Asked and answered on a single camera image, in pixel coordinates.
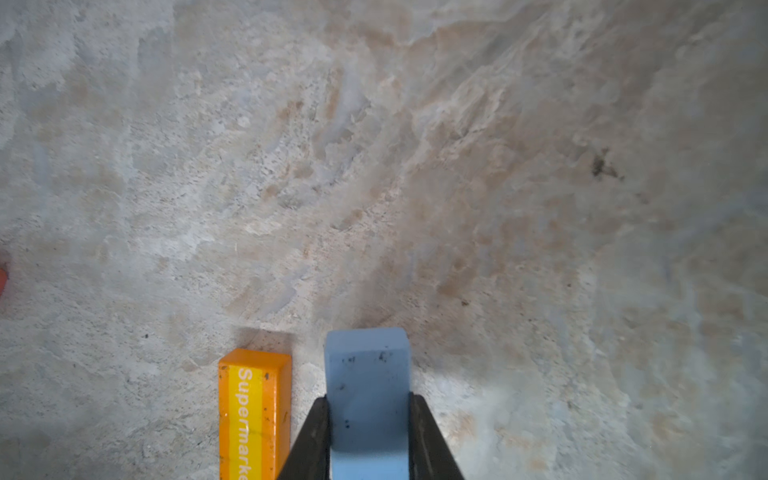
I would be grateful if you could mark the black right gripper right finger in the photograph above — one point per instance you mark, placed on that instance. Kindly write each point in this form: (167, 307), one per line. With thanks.
(430, 457)

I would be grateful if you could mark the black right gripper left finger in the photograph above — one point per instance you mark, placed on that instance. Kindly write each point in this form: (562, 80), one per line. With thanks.
(309, 457)

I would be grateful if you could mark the yellow supermarket wooden block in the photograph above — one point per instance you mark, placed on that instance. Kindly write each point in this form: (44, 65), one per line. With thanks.
(254, 403)

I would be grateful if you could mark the light blue wooden block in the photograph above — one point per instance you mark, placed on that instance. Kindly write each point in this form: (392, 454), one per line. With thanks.
(368, 382)

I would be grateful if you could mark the red wooden block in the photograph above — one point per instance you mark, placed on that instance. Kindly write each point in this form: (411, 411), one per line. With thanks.
(3, 279)

